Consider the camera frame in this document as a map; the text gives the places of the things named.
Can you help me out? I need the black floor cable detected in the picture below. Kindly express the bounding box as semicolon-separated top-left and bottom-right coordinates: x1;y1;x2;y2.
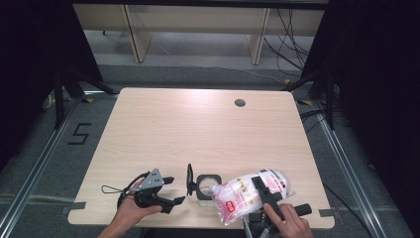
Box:
322;182;375;238

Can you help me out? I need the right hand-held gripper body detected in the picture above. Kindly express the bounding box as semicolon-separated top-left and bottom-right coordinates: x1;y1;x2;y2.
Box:
243;202;314;238

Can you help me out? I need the black curtain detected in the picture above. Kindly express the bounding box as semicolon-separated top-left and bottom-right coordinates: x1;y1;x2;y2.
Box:
0;0;105;175
300;0;420;234

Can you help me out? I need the white floor cable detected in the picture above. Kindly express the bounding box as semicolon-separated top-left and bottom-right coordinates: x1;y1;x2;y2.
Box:
197;63;289;85

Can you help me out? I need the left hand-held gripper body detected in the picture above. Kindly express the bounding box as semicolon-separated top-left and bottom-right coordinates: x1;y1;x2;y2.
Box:
133;167;165;210

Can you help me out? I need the person's right hand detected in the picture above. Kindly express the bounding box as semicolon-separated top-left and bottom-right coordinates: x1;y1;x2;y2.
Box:
262;202;315;238

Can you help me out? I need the bundle of black cables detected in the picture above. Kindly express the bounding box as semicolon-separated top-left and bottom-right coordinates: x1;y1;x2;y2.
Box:
262;7;313;77

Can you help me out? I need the black metal stand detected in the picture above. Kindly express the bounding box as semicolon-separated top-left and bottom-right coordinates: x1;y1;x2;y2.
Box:
53;66;117;131
281;69;337;131

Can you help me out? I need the black tape strip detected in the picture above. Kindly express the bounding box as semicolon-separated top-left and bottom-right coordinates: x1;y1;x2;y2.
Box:
61;200;87;215

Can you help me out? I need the glass jar with black lid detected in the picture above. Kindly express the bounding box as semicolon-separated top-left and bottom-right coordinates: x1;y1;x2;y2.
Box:
185;163;223;208

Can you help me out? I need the red and white sugar bag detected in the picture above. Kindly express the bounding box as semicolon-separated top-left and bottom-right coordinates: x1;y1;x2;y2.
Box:
210;168;296;227

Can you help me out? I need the aluminium floor rail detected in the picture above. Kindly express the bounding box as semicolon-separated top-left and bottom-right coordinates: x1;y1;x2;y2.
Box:
0;98;82;238
312;99;390;238

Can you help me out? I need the grey tape strip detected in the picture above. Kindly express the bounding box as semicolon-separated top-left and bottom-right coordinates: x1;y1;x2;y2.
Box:
318;208;342;218

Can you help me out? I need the person's left hand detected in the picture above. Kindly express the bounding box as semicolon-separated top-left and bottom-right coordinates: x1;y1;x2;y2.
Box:
116;178;163;230

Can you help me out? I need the thin wire loop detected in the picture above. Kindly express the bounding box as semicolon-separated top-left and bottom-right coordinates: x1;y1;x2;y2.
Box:
101;184;125;195

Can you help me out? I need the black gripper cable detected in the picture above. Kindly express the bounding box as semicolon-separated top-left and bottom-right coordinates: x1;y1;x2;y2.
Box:
116;171;152;208

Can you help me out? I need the light wooden shelf unit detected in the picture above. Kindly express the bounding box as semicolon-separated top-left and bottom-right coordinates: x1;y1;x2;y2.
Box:
72;3;326;65

